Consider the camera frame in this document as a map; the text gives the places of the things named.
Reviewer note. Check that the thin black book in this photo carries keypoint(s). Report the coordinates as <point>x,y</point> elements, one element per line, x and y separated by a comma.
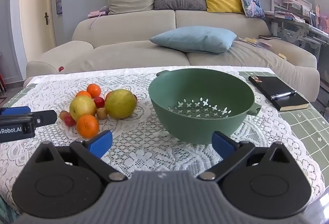
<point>270,37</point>

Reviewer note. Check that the small books pile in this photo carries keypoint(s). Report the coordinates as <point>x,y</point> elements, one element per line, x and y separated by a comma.
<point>257,42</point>

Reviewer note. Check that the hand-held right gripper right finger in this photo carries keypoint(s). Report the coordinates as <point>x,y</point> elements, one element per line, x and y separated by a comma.
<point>222,143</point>

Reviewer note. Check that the black notebook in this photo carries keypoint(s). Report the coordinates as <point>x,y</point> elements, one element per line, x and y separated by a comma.
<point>272,86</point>

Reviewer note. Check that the black and silver pen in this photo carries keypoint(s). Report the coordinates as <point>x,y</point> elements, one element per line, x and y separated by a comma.
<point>282,94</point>

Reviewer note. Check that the pile of books and boxes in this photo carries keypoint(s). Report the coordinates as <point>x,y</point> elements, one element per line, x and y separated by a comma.
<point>285,5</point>

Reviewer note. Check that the floral patterned cushion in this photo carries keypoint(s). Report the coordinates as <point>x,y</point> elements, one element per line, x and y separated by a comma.
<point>250,3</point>

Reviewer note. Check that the beige sofa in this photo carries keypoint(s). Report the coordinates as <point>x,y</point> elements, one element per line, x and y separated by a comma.
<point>128,34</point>

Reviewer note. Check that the white lace tablecloth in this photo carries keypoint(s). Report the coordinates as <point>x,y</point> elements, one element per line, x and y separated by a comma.
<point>144,141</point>

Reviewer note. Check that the green grid tablecloth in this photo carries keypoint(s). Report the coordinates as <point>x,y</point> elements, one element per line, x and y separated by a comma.
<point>308,126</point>

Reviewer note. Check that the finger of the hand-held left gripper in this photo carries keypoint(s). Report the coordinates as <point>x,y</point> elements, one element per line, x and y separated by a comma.
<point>46,118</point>
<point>15,111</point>

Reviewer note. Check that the small yellow item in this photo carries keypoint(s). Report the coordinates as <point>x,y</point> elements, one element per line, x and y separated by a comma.
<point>282,56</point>

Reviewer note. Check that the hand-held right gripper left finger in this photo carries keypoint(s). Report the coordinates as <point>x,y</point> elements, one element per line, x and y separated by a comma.
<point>101,143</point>

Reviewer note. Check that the light blue pillow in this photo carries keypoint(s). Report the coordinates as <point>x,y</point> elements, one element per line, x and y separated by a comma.
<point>195,39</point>

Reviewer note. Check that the small pale fruit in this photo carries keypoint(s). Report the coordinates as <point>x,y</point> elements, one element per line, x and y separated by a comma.
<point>63,114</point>
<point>101,113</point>

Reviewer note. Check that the yellow-green apple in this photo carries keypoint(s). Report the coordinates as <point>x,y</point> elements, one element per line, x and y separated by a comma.
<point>120,103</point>
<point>82,108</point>

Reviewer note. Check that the cream door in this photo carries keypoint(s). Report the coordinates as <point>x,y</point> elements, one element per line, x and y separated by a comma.
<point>36,8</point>

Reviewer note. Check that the orange mandarin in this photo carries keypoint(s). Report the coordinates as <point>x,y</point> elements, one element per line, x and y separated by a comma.
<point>93,90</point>
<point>82,94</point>
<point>88,125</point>

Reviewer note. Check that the green colander bowl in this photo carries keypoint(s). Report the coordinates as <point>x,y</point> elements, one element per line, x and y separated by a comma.
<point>180,111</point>

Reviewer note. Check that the white desk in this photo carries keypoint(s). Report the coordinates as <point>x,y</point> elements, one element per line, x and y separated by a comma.
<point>295,31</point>

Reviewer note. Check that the pink flat item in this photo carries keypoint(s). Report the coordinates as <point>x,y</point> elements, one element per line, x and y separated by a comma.
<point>97,12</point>

